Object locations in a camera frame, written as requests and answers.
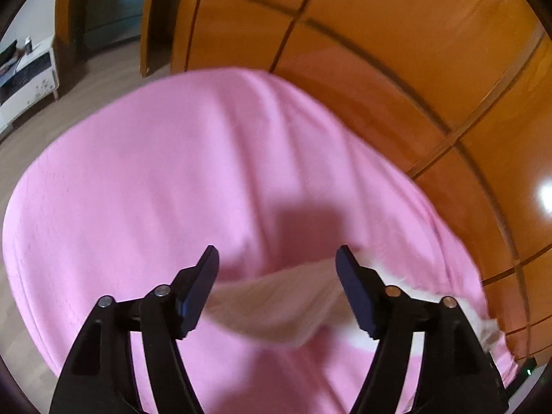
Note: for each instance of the dark flat screen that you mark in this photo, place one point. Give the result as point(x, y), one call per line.
point(7, 54)

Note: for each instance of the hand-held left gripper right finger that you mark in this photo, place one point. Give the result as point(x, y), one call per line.
point(357, 293)

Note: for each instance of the white fuzzy garment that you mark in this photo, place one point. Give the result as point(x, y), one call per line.
point(276, 307)

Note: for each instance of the pink bed sheet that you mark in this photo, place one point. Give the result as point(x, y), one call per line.
point(151, 172)

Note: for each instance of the dark door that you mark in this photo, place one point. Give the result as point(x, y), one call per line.
point(114, 4)

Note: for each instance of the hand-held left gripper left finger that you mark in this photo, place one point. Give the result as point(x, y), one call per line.
point(202, 285)

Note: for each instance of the white cabinet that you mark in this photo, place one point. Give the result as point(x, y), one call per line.
point(30, 82)

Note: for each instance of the orange wooden wardrobe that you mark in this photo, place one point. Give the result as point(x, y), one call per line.
point(388, 51)

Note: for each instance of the small bottle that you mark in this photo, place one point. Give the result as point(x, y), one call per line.
point(28, 45)

